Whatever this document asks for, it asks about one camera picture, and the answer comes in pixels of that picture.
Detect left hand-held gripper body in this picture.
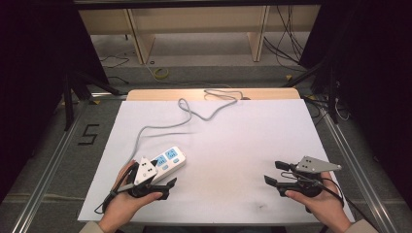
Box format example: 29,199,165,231
125,156,170,200

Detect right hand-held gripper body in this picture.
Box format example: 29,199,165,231
277,155,343,198

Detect grey power strip cable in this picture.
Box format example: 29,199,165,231
128,88,245,167

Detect person's left hand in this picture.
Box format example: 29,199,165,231
97,160,164,226

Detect person's right hand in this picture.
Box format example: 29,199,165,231
284,171,354,233

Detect white table cover sheet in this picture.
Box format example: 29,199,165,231
77,98,356,225

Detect black metal stand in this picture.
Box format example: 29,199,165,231
282,56,342,125
62,69,128,132

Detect dark curtain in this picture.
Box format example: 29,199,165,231
0,0,111,203
298,0,412,212

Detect light wooden desk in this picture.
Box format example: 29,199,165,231
78,4,323,65

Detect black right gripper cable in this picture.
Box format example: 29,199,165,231
281,171,381,233

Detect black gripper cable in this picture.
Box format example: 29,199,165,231
93,168,137,216
281,171,381,233

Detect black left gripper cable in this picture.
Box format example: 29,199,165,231
93,168,137,216

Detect aluminium floor rail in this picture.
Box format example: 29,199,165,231
10,99,90,233
319,105,400,233

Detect yellow cable coil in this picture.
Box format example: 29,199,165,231
153,66,170,81

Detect thin black floor cable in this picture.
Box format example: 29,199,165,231
99,53,131,85

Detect black floor cables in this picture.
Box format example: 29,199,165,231
262,5,307,73

